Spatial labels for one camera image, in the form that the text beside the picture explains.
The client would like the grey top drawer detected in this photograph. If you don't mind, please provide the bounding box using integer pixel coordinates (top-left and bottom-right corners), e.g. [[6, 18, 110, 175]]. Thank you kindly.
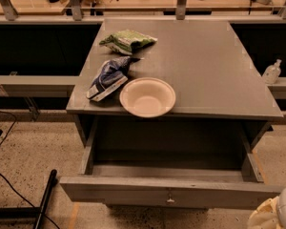
[[60, 115, 281, 209]]

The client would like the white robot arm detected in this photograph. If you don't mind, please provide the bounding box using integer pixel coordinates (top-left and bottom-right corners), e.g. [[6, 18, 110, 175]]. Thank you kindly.
[[247, 188, 286, 229]]

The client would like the grey right side shelf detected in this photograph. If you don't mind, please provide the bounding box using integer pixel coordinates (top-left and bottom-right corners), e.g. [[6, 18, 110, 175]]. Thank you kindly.
[[268, 77, 286, 99]]

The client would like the grey shelf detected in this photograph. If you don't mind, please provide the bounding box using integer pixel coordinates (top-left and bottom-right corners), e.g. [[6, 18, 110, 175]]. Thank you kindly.
[[268, 77, 286, 99], [0, 75, 79, 97]]

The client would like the clear sanitizer bottle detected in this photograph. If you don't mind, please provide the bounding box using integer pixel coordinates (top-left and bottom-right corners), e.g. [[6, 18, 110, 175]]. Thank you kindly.
[[262, 59, 281, 84]]

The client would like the white paper bowl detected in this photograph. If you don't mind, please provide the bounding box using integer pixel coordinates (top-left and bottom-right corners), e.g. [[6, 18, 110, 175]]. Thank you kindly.
[[119, 77, 175, 118]]

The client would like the grey wooden cabinet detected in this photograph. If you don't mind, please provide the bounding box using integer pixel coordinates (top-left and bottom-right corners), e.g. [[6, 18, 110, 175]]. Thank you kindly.
[[67, 19, 283, 142]]

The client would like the blue chip bag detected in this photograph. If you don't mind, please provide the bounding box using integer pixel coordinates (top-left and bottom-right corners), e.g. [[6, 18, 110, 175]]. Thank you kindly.
[[86, 56, 139, 102]]

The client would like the green chip bag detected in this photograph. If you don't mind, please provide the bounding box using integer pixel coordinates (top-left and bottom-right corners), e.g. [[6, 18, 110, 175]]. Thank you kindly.
[[99, 30, 157, 55]]

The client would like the black floor stand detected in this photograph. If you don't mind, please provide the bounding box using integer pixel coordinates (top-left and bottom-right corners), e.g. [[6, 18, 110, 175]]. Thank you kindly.
[[0, 169, 59, 229]]

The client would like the grey left side shelf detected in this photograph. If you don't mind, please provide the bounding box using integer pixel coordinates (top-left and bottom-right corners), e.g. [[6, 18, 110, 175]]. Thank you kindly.
[[0, 75, 79, 97]]

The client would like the black floor cable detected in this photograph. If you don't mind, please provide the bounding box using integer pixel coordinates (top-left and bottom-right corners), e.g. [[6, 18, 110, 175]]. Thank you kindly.
[[0, 108, 61, 229]]

